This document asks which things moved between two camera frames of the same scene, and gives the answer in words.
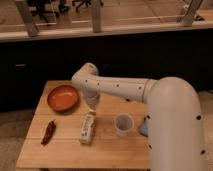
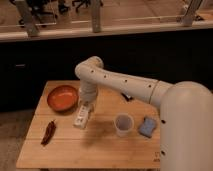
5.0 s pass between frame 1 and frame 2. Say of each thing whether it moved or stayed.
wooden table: stayed
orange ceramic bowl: stayed
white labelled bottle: moved
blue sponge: stayed
